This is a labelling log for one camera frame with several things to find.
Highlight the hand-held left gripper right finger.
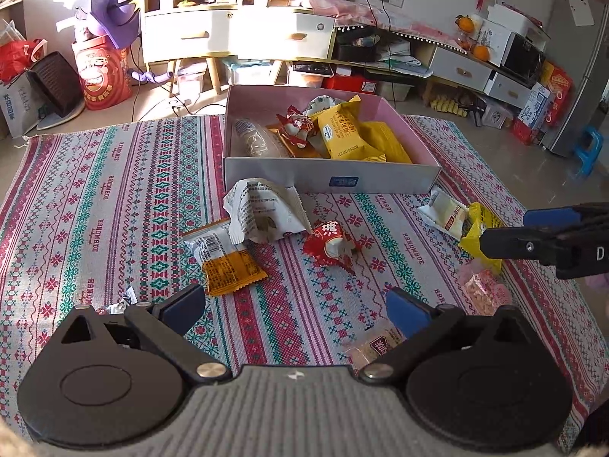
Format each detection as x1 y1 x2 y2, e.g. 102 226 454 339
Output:
359 288 548 384

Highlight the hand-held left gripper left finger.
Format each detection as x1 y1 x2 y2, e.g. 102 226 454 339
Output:
45 284 233 386

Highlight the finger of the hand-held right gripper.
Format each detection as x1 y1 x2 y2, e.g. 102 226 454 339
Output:
523 203 609 229
480 227 579 262

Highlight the yellow packet with dark print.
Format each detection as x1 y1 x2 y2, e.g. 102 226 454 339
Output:
458 202 506 274

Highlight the brown label pastry packet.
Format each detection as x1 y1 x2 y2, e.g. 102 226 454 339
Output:
341 320 411 371

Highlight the pink clear snack packet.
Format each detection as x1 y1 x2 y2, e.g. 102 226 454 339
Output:
458 268 513 316

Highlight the orange and white packet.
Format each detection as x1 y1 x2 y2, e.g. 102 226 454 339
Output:
182 218 269 298

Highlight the black and white candy wrapper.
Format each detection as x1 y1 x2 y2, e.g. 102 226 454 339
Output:
96 287 140 316

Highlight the white packet with red label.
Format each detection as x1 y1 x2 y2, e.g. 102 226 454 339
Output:
417 189 470 242

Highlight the red candy packet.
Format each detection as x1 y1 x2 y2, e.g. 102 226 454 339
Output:
275 106 318 149
303 220 363 274

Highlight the white printed snack packet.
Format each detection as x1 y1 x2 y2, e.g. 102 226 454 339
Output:
223 178 306 244

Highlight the plain yellow snack packet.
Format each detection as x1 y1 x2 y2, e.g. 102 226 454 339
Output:
358 120 413 165

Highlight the pink cardboard box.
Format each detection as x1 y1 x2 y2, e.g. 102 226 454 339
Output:
223 84 441 195

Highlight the clear bread packet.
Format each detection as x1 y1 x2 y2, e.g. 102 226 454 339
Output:
231 117 292 159

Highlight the yellow packet with white label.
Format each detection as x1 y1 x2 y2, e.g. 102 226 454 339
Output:
317 96 387 161

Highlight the grey patterned snack packet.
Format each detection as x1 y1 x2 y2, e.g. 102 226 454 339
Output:
303 94 344 118

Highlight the blue plastic stool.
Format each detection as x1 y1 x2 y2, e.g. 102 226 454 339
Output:
572 125 606 178

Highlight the red and blue carton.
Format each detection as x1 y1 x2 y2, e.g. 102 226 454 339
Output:
510 61 575 147

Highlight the white printed small box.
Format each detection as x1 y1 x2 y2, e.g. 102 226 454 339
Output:
480 104 515 130

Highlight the patterned woven mat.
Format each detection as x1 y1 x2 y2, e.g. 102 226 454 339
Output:
0 114 609 457

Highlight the yellow egg carton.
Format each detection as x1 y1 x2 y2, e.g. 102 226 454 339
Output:
429 94 470 118

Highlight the microwave oven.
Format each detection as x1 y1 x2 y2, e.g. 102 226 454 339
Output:
499 30 546 87

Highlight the grey refrigerator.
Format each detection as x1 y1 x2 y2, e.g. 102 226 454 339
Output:
541 0 609 159

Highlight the white low drawer cabinet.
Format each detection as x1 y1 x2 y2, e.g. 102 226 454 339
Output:
427 44 534 109

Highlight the pile of papers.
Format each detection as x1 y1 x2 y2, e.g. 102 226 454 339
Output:
378 38 435 80

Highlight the red flat box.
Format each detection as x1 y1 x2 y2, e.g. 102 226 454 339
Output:
328 73 378 94

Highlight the clear storage bin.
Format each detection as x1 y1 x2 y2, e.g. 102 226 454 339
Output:
227 58 277 87

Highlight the red printed bucket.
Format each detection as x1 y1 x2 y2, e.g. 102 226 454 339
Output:
71 38 132 112

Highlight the black storage case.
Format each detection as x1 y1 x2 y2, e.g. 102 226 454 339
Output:
335 27 380 62

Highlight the dark ribbed heater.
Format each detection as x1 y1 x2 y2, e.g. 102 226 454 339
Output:
25 51 86 130

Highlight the white shopping bag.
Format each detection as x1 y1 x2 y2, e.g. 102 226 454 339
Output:
0 73 47 140

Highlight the black flat device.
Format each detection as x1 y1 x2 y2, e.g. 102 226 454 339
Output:
292 60 335 78

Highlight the pink table cloth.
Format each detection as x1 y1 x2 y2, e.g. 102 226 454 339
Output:
309 0 470 54

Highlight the white wooden shelf cabinet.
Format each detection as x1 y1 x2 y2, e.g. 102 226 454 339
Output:
142 0 336 96

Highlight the red plastic bag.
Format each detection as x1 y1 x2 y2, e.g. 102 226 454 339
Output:
0 39 48 83

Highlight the purple handle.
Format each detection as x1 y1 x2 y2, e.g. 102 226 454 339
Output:
132 69 173 85

